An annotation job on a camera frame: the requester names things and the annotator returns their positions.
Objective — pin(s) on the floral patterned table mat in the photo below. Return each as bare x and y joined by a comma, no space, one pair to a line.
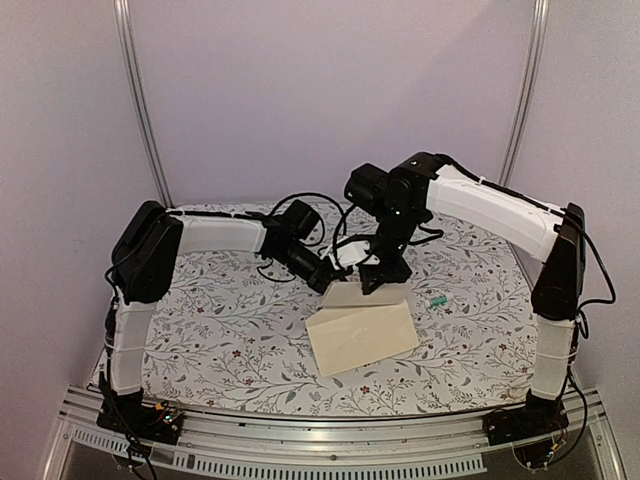
228,337

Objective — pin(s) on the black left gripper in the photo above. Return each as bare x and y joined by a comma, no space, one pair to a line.
332,275

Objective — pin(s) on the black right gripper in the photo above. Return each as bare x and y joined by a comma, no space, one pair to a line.
381,275

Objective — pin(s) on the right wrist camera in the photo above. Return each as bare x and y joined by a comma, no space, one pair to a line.
353,253

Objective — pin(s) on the front aluminium rail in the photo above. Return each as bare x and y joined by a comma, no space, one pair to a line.
224,444

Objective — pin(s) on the cream paper envelope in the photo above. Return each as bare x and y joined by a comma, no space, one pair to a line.
343,339

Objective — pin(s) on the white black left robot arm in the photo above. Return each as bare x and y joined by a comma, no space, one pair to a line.
144,259

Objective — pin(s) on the left aluminium frame post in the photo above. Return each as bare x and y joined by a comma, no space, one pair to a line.
134,77

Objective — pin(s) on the aluminium frame post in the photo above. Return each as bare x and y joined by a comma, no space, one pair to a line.
532,63
134,77

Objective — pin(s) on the green white glue stick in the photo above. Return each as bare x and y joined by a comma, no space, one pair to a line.
438,301

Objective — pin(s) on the right aluminium frame post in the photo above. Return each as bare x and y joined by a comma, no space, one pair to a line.
532,63

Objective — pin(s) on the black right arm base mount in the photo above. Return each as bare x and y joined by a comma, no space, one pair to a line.
541,422

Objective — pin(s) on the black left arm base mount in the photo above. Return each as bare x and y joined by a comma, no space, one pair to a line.
129,415

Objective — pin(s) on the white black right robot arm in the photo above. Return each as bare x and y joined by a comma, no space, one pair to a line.
551,235

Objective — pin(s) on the cream letter paper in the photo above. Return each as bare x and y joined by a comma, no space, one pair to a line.
350,295

